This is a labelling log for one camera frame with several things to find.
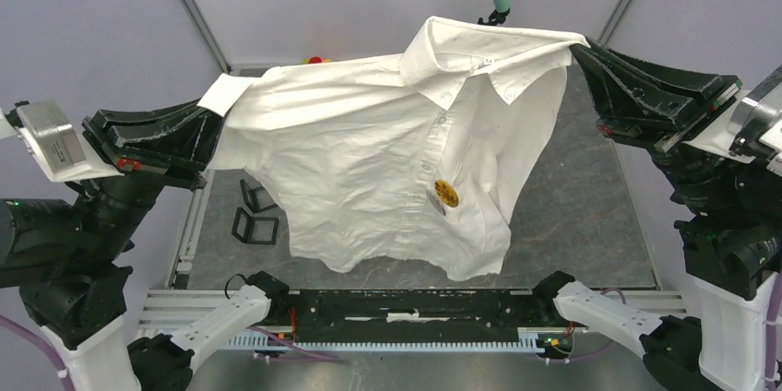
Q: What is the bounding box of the white button shirt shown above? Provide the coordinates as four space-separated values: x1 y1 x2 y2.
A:
199 17 587 281

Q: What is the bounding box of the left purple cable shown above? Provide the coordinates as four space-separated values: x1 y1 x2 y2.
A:
0 314 347 391

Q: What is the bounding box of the black display frame upper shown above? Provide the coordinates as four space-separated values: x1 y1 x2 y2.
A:
239 179 278 214

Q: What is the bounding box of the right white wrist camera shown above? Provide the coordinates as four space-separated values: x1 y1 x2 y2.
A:
686 67 781 176

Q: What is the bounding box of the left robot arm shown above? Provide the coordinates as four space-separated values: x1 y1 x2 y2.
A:
1 101 290 390

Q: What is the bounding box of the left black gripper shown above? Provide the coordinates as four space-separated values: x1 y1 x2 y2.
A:
77 83 239 255

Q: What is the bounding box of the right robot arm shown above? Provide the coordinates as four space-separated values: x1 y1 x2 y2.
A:
532 41 781 390

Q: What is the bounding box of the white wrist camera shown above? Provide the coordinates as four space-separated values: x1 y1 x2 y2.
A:
1 101 121 184
686 67 781 176

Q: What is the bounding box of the black tripod stand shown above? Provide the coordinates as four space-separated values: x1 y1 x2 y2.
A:
477 9 511 26

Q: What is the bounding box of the red yellow ring toy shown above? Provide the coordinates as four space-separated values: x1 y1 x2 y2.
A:
302 56 332 65

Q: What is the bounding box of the black display frame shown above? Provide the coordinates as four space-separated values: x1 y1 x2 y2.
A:
231 207 280 245
239 179 278 214

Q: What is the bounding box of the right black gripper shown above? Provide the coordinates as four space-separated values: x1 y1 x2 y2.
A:
579 29 750 213

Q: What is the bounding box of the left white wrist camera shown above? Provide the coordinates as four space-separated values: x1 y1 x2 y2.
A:
1 101 121 184

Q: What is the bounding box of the black display frame lower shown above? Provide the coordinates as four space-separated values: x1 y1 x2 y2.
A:
231 207 280 245

